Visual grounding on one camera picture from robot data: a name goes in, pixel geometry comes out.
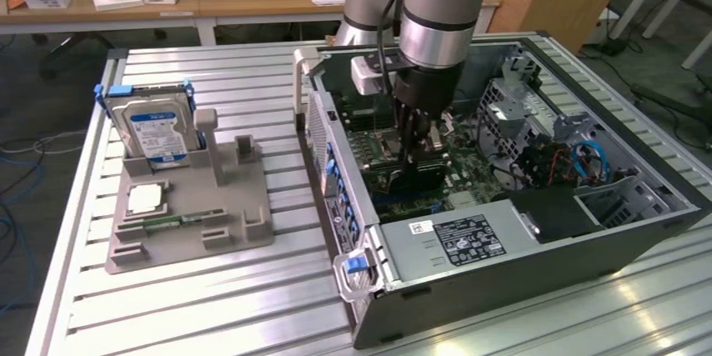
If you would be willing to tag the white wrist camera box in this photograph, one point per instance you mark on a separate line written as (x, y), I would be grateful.
(366, 76)

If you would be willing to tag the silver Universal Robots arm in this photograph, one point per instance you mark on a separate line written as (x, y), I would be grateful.
(438, 6)

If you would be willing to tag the green motherboard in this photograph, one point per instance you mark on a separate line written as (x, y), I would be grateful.
(472, 164)

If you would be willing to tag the black chair base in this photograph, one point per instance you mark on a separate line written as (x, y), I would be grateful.
(61, 49)

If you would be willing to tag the black green graphics card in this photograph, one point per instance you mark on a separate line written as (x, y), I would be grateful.
(417, 177)

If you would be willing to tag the green RAM stick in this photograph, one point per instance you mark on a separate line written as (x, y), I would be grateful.
(166, 222)

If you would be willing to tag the tall metal disk bay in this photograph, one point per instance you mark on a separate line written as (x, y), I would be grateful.
(514, 110)

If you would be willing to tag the silver CPU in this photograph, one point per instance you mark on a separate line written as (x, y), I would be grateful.
(145, 198)

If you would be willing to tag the CPU socket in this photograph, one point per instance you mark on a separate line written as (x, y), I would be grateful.
(386, 143)

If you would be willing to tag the hard disk in blue caddy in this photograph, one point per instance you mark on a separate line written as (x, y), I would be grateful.
(149, 131)

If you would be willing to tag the grey parts rack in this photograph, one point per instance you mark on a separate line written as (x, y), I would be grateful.
(189, 247)

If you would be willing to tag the low metal disk bay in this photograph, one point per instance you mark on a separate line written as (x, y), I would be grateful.
(622, 202)

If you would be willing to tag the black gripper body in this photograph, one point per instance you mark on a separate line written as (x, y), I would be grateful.
(428, 89)

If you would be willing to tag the metal socket cover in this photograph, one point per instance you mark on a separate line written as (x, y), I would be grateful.
(448, 126)

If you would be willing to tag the black open PC case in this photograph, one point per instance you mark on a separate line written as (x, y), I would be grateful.
(500, 289)

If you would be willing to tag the grey power supply unit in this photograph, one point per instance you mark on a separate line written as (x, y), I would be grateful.
(410, 256)

